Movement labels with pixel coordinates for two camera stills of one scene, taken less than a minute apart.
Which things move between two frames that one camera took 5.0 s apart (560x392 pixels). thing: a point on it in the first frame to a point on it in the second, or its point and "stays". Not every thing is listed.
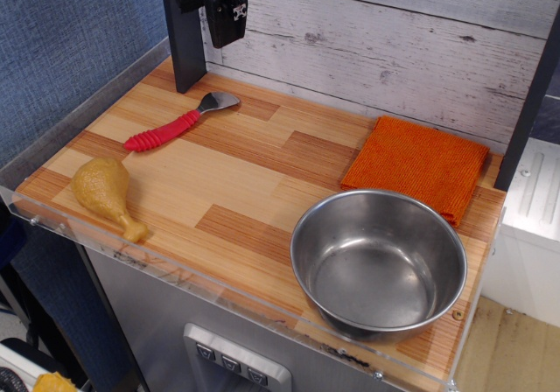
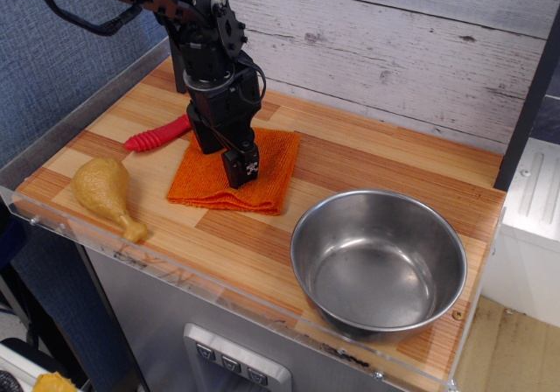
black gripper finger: [227, 10] to [241, 166]
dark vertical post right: [549, 58] stays
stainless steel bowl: [377, 266] stays
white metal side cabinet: [522, 276] stays
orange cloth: [397, 157] to [202, 178]
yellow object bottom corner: [53, 382] stays
